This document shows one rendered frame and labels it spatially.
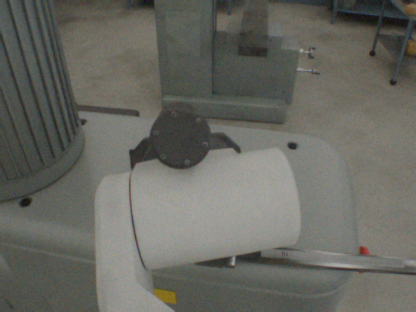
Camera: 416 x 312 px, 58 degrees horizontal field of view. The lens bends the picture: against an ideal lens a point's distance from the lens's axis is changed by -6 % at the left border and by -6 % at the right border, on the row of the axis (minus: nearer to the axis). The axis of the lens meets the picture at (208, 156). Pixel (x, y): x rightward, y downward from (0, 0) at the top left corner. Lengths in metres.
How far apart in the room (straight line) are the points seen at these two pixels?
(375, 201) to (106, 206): 3.14
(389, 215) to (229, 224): 3.05
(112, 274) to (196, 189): 0.07
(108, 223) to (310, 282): 0.26
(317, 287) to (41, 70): 0.38
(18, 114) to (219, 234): 0.30
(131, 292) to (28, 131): 0.31
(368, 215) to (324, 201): 2.70
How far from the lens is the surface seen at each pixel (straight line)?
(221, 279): 0.43
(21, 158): 0.49
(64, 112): 0.51
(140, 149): 0.43
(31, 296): 0.69
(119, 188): 0.24
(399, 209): 3.34
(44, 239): 0.49
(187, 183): 0.23
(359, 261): 0.44
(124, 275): 0.21
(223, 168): 0.24
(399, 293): 2.84
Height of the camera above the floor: 2.23
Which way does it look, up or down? 40 degrees down
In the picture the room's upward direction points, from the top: straight up
